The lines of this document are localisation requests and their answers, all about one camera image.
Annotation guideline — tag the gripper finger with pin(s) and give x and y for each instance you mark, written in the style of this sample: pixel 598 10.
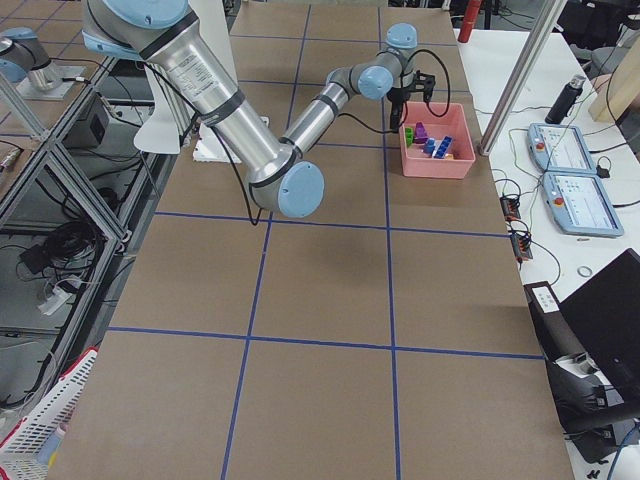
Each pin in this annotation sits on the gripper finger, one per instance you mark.
pixel 400 119
pixel 393 120

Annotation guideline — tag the black water bottle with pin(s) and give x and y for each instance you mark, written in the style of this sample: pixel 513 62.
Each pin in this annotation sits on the black water bottle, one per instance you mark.
pixel 565 100

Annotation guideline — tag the green block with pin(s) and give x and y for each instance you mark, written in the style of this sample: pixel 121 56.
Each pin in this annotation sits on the green block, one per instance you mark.
pixel 409 134

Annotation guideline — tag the aluminium frame rack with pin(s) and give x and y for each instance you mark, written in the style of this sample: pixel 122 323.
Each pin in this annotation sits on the aluminium frame rack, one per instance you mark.
pixel 74 210

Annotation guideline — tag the lower teach pendant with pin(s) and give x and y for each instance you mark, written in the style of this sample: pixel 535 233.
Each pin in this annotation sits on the lower teach pendant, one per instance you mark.
pixel 579 205

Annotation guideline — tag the teach pendant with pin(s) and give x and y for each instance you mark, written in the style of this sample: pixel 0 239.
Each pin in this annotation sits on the teach pendant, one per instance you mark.
pixel 579 205
pixel 559 148

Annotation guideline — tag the upper teach pendant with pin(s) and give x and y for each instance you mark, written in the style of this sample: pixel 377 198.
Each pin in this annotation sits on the upper teach pendant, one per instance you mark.
pixel 559 148

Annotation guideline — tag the aluminium frame post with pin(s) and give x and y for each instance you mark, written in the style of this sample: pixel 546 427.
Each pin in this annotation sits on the aluminium frame post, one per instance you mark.
pixel 533 46

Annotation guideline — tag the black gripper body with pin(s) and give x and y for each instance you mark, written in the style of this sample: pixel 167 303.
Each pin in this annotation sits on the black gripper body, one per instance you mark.
pixel 397 97

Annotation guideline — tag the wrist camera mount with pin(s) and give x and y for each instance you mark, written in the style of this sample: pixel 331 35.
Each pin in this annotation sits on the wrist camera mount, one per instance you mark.
pixel 424 84

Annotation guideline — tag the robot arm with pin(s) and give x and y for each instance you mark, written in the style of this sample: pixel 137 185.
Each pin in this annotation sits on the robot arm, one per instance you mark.
pixel 26 64
pixel 291 186

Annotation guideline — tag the orange black usb hub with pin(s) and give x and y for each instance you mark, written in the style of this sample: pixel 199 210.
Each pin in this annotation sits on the orange black usb hub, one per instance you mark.
pixel 510 207

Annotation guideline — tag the long blue block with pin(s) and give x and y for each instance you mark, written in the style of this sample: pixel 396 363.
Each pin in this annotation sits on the long blue block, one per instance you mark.
pixel 444 147

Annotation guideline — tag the purple wedge block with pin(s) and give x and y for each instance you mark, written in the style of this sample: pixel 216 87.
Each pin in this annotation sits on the purple wedge block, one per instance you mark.
pixel 420 135

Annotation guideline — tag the white plastic basket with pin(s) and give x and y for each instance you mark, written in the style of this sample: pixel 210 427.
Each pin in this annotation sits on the white plastic basket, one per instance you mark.
pixel 30 449

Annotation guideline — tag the pink plastic box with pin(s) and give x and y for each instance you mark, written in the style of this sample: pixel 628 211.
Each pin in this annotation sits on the pink plastic box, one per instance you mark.
pixel 415 163

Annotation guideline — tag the small blue block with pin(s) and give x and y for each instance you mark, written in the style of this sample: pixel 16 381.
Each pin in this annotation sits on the small blue block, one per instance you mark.
pixel 429 147

